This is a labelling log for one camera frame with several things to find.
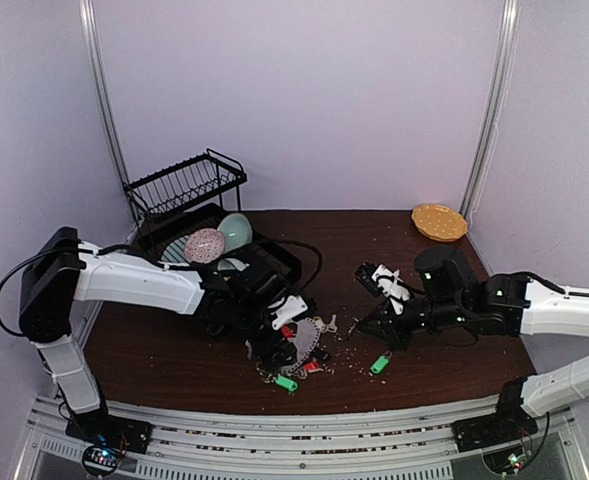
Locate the right aluminium frame post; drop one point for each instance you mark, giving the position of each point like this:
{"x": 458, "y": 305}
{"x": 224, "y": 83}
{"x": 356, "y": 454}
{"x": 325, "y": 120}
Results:
{"x": 499, "y": 86}

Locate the black wire dish rack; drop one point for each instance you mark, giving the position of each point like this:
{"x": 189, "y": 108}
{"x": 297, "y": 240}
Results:
{"x": 182, "y": 198}

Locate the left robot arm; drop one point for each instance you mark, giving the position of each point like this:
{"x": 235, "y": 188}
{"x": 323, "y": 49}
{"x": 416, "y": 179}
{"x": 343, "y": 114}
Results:
{"x": 68, "y": 270}

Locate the red key tag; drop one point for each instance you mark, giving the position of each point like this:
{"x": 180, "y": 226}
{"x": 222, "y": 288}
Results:
{"x": 312, "y": 367}

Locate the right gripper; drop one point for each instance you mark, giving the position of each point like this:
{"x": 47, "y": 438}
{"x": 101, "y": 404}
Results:
{"x": 391, "y": 320}

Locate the red tag with keys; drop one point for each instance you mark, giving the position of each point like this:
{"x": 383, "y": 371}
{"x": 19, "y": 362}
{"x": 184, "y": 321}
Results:
{"x": 287, "y": 332}

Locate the yellow dotted plate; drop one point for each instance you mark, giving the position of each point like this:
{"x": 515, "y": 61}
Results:
{"x": 439, "y": 223}

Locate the black key fob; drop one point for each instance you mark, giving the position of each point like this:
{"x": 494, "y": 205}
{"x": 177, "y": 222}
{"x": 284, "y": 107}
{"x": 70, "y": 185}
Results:
{"x": 322, "y": 355}

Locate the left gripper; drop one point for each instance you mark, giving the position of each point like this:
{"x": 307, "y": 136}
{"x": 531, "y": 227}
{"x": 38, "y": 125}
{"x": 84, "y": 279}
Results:
{"x": 275, "y": 359}

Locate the blue lined bowl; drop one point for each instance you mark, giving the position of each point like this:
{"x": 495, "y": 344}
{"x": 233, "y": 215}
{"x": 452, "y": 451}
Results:
{"x": 175, "y": 252}

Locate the white blue striped bowl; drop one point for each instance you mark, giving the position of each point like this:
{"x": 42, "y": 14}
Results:
{"x": 231, "y": 264}

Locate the green key tag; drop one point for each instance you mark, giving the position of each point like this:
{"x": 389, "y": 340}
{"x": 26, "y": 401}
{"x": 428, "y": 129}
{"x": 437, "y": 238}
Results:
{"x": 380, "y": 364}
{"x": 286, "y": 383}

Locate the metal base rail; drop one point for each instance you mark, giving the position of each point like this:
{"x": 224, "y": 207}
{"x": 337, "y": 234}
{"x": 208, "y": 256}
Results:
{"x": 415, "y": 443}

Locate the large metal oval keyring plate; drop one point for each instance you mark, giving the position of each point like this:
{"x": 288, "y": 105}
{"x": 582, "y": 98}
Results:
{"x": 306, "y": 339}

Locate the pink patterned bowl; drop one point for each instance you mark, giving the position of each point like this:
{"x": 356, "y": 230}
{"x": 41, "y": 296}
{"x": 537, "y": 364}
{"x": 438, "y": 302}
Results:
{"x": 204, "y": 246}

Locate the light green bowl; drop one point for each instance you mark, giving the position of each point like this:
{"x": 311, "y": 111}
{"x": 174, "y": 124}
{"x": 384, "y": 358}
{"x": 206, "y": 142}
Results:
{"x": 236, "y": 230}

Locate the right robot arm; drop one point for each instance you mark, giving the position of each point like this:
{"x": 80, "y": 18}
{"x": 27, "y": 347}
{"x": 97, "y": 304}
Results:
{"x": 511, "y": 304}

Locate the small silver key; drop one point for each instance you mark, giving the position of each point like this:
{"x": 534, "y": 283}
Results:
{"x": 331, "y": 326}

